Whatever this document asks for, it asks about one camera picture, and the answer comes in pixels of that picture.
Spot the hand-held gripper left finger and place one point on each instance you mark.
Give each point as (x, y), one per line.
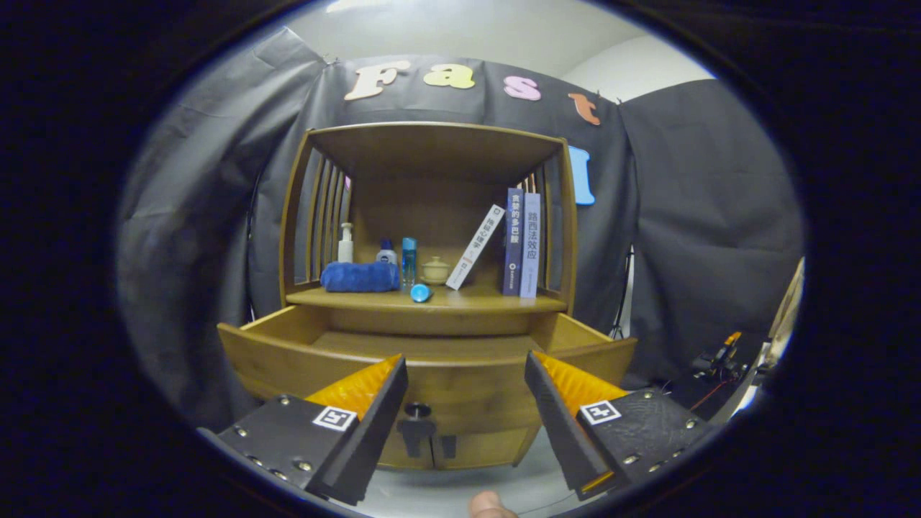
(374, 428)

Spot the beige lidded teacup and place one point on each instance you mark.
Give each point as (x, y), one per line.
(436, 272)

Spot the wooden cabinet door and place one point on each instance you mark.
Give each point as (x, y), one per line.
(391, 458)
(489, 447)

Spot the light wooden board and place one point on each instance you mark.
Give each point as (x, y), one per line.
(786, 316)

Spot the dark blue book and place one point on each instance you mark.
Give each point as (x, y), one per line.
(512, 244)

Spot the light purple book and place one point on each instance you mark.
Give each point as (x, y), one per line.
(531, 248)

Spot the wooden cabinet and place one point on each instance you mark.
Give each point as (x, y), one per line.
(432, 216)

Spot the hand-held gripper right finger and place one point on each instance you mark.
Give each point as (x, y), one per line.
(557, 424)

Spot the blue white tube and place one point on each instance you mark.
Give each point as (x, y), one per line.
(420, 293)

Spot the wooden countertop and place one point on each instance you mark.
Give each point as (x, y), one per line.
(489, 299)

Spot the small white blue-capped bottle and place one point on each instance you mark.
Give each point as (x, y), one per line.
(386, 255)

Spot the black orange clamp tool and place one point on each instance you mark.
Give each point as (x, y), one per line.
(719, 356)

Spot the black tripod stand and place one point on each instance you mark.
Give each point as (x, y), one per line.
(624, 302)

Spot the white book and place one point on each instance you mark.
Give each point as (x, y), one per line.
(475, 248)

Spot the blue folded towel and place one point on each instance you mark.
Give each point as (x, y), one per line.
(360, 277)

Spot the black backdrop cloth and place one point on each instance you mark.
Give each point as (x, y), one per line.
(201, 237)

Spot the white pump bottle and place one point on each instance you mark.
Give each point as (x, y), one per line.
(345, 248)

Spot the clear blue bottle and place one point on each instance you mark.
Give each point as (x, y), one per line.
(409, 262)

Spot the wooden drawer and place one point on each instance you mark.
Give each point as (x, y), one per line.
(468, 381)

